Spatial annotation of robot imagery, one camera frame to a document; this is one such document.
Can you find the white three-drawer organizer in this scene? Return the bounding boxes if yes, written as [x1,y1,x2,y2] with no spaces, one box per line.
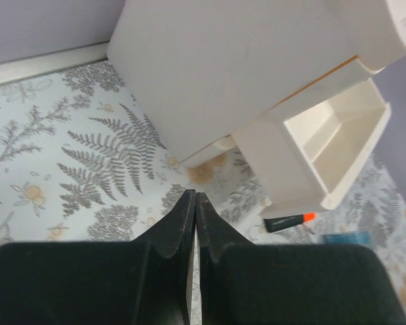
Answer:
[107,0,406,170]

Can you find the black orange highlighter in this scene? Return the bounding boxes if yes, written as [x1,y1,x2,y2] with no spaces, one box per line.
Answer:
[263,213,316,233]

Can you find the white drawer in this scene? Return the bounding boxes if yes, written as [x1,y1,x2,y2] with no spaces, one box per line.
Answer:
[232,79,391,219]

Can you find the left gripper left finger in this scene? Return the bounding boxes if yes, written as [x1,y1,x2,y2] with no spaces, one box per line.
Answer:
[0,190,196,324]

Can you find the floral table mat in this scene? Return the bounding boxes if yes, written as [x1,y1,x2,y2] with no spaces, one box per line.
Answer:
[0,61,406,313]

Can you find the blue round jar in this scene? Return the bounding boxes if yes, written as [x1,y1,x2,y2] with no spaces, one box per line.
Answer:
[322,232,371,246]

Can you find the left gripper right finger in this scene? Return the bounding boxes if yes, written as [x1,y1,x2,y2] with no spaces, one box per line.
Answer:
[196,193,406,324]

